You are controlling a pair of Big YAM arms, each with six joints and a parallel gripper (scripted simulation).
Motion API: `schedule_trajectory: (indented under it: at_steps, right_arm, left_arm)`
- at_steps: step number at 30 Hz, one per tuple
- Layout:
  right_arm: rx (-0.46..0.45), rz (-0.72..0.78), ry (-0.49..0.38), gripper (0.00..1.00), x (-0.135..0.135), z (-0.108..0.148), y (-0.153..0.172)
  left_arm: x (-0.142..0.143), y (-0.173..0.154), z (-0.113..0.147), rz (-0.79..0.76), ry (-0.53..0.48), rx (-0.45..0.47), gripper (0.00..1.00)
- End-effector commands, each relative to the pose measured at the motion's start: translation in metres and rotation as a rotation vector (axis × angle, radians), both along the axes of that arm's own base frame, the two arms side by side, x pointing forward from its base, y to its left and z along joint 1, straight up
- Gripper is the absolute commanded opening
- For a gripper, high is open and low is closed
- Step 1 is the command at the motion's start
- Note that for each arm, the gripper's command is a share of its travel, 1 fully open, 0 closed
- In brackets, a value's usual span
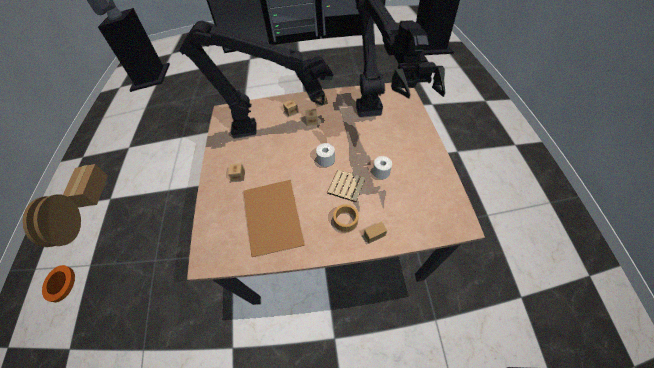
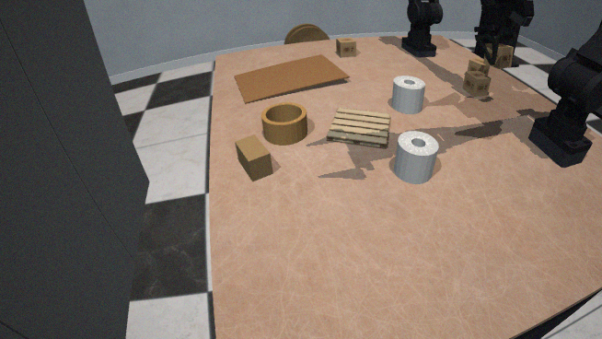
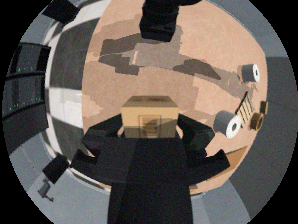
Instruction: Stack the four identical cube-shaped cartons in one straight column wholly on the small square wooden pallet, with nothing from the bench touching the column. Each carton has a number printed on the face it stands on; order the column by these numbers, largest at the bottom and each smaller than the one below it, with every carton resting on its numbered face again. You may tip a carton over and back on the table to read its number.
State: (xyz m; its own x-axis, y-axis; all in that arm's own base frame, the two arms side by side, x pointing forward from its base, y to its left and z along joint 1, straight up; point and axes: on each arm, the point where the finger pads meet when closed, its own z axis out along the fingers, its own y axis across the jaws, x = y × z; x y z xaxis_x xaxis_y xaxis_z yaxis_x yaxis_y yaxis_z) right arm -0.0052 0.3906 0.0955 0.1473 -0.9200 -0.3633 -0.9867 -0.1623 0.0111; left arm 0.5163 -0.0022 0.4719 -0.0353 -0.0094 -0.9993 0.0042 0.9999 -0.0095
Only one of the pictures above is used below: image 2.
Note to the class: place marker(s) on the brown open cylinder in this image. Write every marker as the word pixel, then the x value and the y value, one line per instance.
pixel 287 123

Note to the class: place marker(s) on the tan rectangular block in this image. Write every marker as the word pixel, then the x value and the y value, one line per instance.
pixel 254 157

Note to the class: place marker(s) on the brown cardboard carton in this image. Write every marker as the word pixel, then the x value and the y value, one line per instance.
pixel 476 83

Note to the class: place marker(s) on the small square wooden pallet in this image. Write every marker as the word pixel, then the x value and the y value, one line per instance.
pixel 362 122

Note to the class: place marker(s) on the tan cardboard carton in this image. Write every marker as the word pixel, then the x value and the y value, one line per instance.
pixel 346 47
pixel 504 56
pixel 476 64

